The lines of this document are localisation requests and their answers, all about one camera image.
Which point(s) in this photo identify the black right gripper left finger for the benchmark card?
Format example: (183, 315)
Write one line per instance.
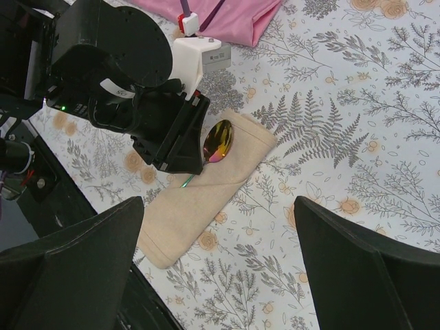
(73, 278)

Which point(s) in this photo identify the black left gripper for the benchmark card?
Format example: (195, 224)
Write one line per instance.
(165, 127)

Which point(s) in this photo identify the iridescent spoon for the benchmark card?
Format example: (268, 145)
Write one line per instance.
(218, 142)

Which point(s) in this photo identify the floral patterned table mat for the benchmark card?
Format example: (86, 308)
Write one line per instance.
(350, 90)

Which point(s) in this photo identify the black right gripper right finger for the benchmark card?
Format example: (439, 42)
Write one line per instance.
(371, 268)

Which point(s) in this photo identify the beige cloth napkin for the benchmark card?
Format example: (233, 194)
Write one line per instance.
(213, 192)

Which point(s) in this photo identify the pink cloth placemat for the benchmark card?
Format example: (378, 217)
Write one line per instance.
(238, 21)

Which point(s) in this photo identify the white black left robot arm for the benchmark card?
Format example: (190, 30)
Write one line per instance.
(112, 66)

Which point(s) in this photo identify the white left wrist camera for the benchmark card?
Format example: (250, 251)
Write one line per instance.
(203, 55)

